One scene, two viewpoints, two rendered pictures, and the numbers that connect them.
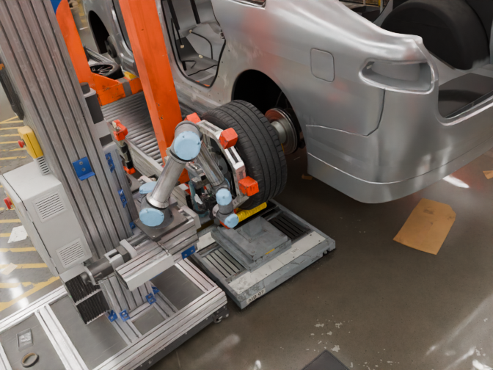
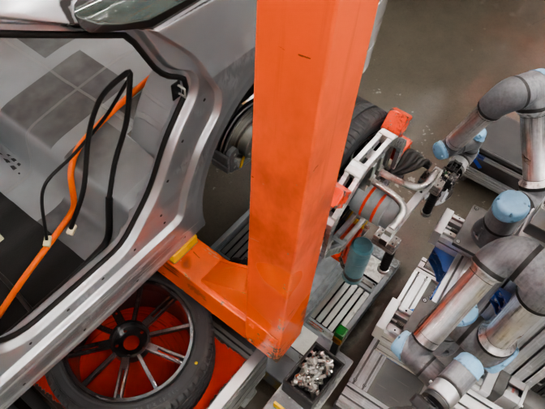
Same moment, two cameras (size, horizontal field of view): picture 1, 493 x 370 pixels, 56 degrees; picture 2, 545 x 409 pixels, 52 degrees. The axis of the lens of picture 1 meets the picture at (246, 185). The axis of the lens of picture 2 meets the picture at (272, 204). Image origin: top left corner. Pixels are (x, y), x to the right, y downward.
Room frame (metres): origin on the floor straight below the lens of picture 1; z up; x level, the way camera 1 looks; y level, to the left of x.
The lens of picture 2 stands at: (3.31, 1.23, 2.61)
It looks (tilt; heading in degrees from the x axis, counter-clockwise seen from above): 54 degrees down; 244
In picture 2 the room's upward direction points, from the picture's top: 5 degrees clockwise
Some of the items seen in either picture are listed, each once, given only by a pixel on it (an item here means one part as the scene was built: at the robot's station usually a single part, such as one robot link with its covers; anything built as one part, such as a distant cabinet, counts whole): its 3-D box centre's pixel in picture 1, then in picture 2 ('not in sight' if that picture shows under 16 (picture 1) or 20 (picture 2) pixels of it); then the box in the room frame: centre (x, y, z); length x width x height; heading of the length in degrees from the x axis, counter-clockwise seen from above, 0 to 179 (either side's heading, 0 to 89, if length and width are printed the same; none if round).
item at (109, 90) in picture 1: (117, 80); not in sight; (4.72, 1.15, 0.69); 0.52 x 0.17 x 0.35; 121
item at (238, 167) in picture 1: (217, 166); (359, 194); (2.41, 0.16, 0.85); 0.54 x 0.07 x 0.54; 31
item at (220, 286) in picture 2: not in sight; (206, 265); (3.06, 0.17, 0.69); 0.52 x 0.17 x 0.35; 121
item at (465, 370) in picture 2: not in sight; (460, 375); (2.62, 0.99, 1.21); 0.11 x 0.08 x 0.09; 20
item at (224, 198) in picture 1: (224, 200); (470, 139); (1.91, 0.12, 0.95); 0.11 x 0.08 x 0.11; 3
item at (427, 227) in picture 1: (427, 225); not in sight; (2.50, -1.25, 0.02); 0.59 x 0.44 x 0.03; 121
